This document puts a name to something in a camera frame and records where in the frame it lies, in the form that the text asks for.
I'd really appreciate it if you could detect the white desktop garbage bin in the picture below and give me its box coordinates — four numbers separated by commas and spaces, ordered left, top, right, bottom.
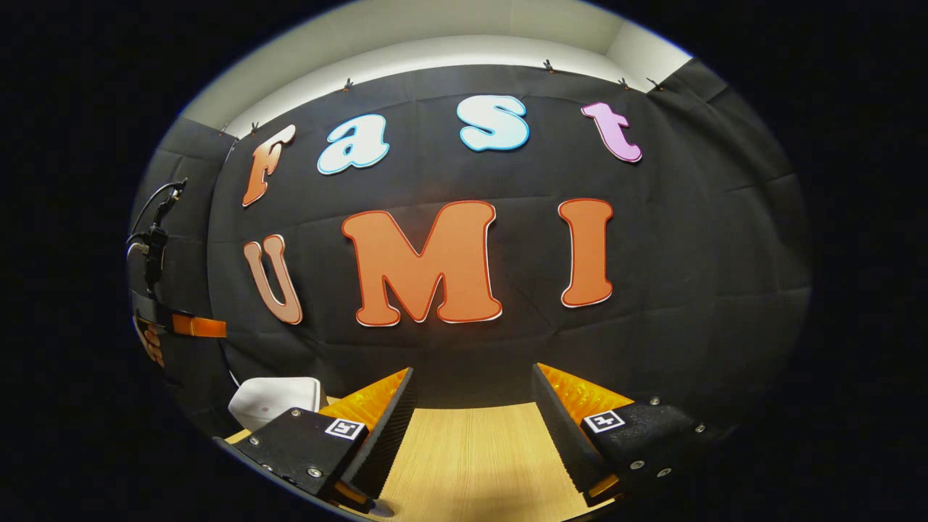
228, 376, 323, 434

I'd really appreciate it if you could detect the black backdrop cloth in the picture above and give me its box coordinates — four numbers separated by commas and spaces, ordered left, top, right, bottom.
127, 58, 811, 436

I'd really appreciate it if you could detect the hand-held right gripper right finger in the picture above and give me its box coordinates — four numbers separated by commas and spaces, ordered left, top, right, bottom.
531, 362, 733, 508

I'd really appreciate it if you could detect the wooden desktop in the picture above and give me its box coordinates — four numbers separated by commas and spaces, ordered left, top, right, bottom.
225, 395, 624, 522

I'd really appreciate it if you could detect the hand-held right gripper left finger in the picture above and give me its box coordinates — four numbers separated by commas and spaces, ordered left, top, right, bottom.
214, 366, 419, 512

